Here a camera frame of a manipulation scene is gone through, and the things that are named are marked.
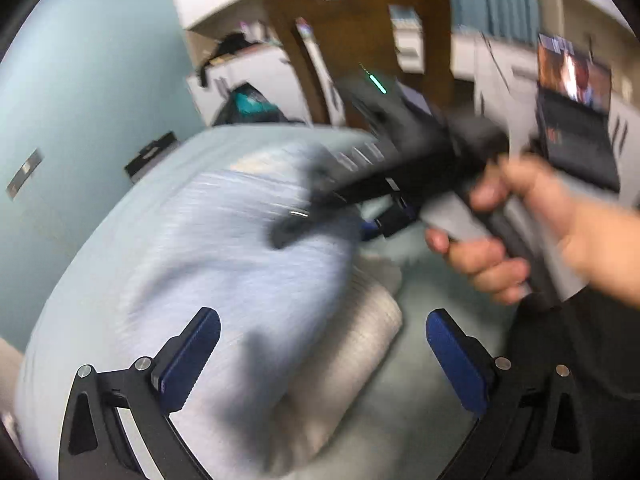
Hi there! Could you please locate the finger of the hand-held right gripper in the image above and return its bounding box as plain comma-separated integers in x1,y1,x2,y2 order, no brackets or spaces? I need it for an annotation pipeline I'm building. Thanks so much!
271,149,362,252
357,194,422,242

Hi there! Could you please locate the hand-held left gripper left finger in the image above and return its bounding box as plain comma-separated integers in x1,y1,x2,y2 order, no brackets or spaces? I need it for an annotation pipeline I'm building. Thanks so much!
57,306,223,480

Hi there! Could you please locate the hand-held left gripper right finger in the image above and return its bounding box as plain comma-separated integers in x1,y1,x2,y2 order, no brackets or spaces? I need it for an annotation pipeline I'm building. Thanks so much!
425,309,593,480

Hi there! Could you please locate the white and blue knit sweater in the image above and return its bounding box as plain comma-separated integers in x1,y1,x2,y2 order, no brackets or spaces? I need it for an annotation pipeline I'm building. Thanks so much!
15,144,406,479

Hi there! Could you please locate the person's right forearm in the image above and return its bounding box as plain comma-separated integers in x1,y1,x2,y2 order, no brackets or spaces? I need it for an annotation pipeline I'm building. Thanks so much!
565,190,640,292

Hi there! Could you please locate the person's right hand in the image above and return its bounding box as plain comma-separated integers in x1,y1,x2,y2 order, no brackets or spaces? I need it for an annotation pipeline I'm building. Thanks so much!
425,152,601,307

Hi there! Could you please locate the light blue bed sheet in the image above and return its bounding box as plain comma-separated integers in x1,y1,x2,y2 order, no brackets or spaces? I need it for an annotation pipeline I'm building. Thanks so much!
15,124,532,480

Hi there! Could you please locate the teal bag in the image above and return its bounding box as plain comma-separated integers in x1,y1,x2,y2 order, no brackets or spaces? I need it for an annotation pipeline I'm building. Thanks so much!
214,82,292,127

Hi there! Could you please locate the wooden chair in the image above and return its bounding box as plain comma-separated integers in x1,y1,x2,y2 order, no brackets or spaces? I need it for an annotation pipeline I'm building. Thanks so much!
262,0,457,132

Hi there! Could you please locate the open black laptop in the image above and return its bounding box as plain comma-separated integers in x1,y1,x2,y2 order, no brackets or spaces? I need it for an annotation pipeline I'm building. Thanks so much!
534,32,622,194

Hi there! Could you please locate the black wall bracket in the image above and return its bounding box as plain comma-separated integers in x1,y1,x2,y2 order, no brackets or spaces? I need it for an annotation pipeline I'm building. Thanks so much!
123,131,179,182

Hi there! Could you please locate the grey wall strip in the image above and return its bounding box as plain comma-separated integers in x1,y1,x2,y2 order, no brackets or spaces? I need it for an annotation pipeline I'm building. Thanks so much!
5,148,46,202

